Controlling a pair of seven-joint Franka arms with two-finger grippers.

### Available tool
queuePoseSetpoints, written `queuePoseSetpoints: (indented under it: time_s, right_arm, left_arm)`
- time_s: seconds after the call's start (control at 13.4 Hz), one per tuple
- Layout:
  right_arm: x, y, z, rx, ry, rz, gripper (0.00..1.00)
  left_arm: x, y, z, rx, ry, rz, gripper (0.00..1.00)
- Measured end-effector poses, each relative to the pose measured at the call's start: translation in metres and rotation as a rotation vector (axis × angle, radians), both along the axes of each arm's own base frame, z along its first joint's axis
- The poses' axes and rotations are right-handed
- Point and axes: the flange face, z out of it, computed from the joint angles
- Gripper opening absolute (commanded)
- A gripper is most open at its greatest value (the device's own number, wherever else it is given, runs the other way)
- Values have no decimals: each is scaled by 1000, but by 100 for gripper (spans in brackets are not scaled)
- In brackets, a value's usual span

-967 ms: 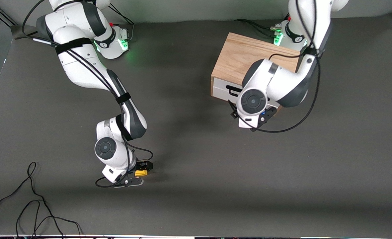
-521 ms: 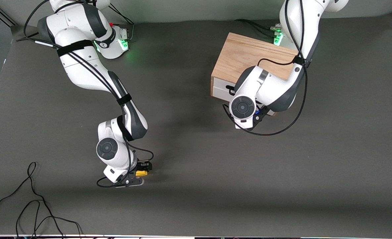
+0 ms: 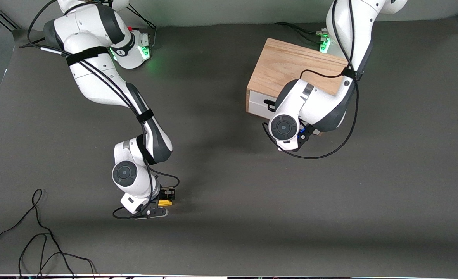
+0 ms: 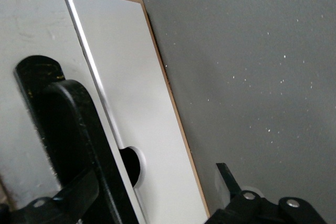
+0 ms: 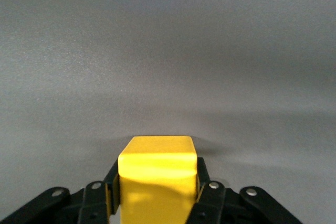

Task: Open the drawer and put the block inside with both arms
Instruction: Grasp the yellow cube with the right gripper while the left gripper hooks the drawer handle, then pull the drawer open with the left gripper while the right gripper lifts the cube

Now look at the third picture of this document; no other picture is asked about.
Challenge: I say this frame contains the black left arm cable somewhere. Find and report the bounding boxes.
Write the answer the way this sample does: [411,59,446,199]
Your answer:
[262,0,360,160]

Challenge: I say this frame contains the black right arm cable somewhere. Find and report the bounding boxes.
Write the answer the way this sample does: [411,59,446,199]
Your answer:
[19,0,181,220]

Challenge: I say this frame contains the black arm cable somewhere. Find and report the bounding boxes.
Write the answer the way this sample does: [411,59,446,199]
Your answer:
[19,0,181,220]
[262,0,360,160]

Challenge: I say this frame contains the black metal frame rail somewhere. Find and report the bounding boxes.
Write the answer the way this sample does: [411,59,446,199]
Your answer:
[0,6,21,31]

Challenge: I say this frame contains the dark grey table mat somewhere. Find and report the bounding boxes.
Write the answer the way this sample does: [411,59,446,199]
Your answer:
[0,21,458,276]

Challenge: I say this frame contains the black right base cables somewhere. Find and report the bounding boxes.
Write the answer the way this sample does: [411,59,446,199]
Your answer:
[126,4,158,49]

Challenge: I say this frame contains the wooden drawer cabinet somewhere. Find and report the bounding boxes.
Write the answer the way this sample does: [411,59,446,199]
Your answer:
[246,38,349,136]

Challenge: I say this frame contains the loose thin black cable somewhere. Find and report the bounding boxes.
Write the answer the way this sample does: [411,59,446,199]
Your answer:
[0,189,97,279]

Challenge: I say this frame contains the black left base cables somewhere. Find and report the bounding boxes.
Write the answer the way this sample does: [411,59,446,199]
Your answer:
[275,22,328,43]

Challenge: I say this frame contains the black base cables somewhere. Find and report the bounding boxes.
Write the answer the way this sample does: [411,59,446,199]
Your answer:
[275,22,328,43]
[126,4,158,49]

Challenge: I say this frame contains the wooden drawer with white front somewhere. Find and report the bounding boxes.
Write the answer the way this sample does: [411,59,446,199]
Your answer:
[248,90,280,119]

